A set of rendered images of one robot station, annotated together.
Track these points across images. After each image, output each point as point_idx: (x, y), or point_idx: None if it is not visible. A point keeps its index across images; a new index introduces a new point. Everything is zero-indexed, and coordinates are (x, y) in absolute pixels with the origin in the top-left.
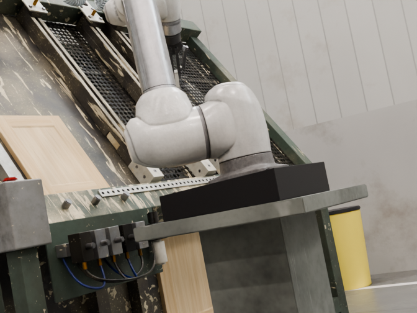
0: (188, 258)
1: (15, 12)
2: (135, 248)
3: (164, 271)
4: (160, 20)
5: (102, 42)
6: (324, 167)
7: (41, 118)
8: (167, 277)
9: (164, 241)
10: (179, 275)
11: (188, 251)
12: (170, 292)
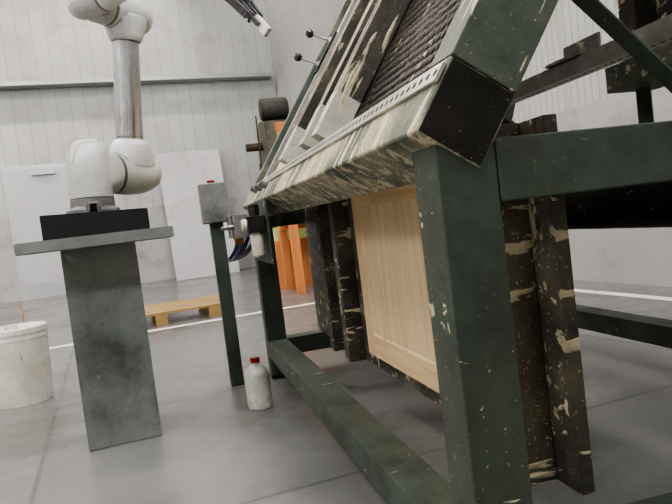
0: (378, 260)
1: None
2: (234, 237)
3: (361, 266)
4: (114, 84)
5: None
6: (40, 221)
7: None
8: (363, 274)
9: (252, 235)
10: (372, 278)
11: (378, 251)
12: (366, 295)
